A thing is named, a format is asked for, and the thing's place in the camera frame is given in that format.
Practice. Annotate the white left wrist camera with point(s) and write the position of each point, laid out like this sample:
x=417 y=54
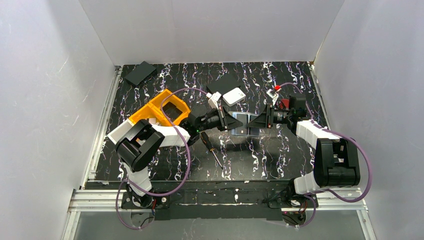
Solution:
x=213 y=100

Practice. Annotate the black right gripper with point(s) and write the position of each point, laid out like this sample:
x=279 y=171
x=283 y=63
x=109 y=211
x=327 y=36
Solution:
x=269 y=115

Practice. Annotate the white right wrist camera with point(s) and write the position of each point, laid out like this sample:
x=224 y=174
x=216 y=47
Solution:
x=274 y=94

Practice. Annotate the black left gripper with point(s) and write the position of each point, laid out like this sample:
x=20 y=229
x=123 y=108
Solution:
x=224 y=117

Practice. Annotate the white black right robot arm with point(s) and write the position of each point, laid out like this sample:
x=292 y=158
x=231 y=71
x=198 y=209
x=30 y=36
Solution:
x=336 y=161

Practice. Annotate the black flat box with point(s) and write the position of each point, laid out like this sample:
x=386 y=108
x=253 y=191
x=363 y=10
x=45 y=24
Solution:
x=223 y=84

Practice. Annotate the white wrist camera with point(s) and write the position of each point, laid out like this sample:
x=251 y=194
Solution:
x=213 y=100
x=274 y=94

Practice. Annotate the yellow plastic bin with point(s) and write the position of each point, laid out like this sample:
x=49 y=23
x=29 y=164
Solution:
x=152 y=109

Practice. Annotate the aluminium left side rail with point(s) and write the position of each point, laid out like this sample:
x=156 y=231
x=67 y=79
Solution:
x=90 y=170

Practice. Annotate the white plastic bin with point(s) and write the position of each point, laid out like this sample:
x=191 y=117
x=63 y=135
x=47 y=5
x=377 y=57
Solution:
x=117 y=133

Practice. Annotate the red leather card holder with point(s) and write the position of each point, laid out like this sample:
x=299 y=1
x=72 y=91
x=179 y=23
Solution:
x=284 y=104

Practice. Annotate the aluminium rail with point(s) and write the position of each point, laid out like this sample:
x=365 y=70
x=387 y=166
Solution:
x=90 y=170
x=105 y=200

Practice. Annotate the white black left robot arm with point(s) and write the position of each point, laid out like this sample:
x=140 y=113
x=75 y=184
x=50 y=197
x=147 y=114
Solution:
x=140 y=143

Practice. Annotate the black screwdriver bit strip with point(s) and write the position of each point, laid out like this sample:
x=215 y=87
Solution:
x=166 y=147

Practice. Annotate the black card in bin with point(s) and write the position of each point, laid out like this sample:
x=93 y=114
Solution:
x=171 y=111

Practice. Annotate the yellow black screwdriver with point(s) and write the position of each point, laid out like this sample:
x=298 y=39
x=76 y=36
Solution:
x=206 y=141

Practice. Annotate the black flat pad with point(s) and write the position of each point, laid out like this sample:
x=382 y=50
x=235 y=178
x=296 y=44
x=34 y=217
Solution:
x=140 y=74

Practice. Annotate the white rectangular box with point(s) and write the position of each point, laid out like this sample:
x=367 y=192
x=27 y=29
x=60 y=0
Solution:
x=234 y=96

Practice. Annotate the aluminium front rail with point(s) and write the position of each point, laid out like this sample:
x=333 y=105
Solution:
x=105 y=200

